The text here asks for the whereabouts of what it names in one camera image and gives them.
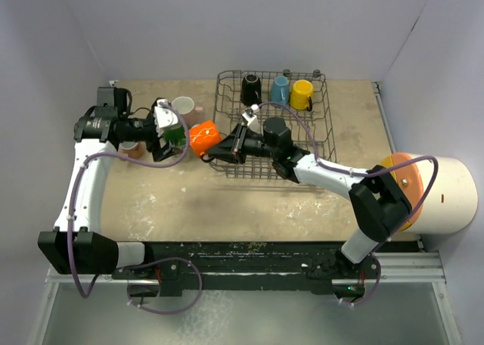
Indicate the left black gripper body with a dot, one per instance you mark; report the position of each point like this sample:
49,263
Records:
138,129

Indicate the cream white mug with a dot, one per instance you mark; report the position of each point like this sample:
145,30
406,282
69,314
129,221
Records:
177,135

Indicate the orange mug black handle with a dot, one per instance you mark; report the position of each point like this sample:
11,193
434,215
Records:
203,136

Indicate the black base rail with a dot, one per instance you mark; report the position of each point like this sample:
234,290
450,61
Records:
311,266

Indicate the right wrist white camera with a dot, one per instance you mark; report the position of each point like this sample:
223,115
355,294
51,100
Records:
250,117

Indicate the grey wire dish rack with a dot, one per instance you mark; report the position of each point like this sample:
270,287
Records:
228,108

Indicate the yellow mug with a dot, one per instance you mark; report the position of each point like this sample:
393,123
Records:
301,95

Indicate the small salmon pink cup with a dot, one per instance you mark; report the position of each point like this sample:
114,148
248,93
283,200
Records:
131,149

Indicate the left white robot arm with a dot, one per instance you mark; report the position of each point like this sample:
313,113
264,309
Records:
75,244

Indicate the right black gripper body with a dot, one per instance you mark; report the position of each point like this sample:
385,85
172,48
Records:
252,144

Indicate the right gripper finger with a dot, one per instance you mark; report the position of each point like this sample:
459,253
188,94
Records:
223,152
231,139

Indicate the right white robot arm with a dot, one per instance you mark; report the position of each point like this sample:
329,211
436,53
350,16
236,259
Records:
378,203

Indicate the pink faceted mug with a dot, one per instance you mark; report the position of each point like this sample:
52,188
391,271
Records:
191,113

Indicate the aluminium frame rail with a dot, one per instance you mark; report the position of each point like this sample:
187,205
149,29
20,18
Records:
386,267

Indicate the blue mug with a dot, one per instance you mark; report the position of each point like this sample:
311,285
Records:
279,91

